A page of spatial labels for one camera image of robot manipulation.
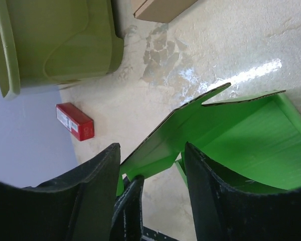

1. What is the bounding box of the green paper box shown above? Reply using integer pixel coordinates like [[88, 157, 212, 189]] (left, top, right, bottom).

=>
[[116, 83, 301, 195]]

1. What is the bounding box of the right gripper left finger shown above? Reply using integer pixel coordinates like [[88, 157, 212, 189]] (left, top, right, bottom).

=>
[[0, 143, 120, 240]]

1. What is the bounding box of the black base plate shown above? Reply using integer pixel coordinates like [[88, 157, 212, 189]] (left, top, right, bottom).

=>
[[141, 226, 178, 241]]

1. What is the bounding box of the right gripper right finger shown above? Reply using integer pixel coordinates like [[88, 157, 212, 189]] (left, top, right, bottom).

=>
[[184, 143, 301, 240]]

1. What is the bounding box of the red rectangular box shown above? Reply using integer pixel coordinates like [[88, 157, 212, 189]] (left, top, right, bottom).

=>
[[56, 102, 95, 141]]

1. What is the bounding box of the brown cardboard box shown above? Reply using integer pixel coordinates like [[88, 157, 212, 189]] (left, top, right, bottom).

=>
[[131, 0, 197, 23]]

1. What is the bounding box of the olive green plastic bin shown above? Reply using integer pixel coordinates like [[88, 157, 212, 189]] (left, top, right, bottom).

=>
[[0, 1, 124, 99]]

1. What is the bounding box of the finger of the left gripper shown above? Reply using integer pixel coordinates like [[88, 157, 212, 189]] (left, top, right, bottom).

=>
[[110, 175, 144, 241]]

